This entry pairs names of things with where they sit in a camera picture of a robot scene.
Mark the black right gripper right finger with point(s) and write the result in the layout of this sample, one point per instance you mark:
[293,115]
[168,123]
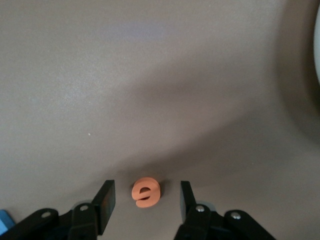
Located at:
[205,222]

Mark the beige round plate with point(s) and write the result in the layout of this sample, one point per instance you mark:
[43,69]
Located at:
[317,50]

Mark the blue foam letter g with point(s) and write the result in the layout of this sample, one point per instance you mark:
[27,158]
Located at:
[5,221]

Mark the orange foam letter e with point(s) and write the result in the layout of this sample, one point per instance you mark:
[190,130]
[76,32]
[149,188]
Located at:
[150,185]

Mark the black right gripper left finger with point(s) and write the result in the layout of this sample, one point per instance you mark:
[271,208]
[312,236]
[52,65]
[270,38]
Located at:
[82,220]

